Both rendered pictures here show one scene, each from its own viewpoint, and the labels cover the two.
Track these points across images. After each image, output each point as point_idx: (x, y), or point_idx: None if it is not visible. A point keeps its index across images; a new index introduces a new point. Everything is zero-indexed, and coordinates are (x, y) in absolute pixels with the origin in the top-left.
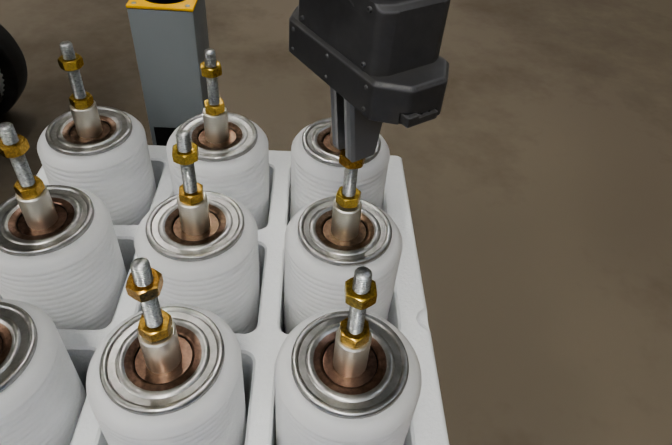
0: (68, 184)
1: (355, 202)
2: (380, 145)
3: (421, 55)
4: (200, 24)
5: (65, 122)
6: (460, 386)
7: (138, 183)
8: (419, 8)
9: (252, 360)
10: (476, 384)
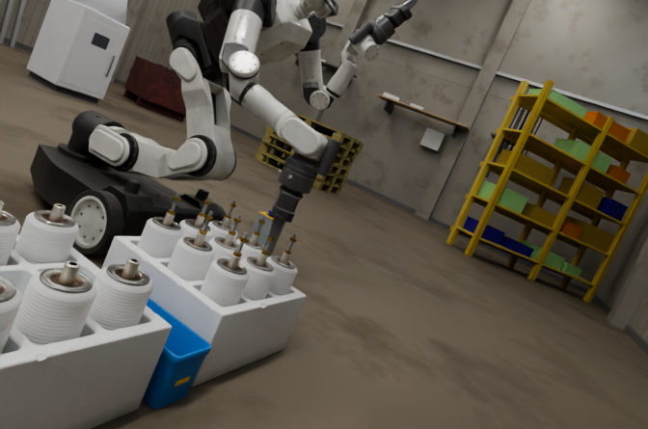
0: None
1: (265, 252)
2: (292, 267)
3: (287, 207)
4: None
5: (220, 222)
6: (267, 382)
7: None
8: (289, 196)
9: None
10: (273, 386)
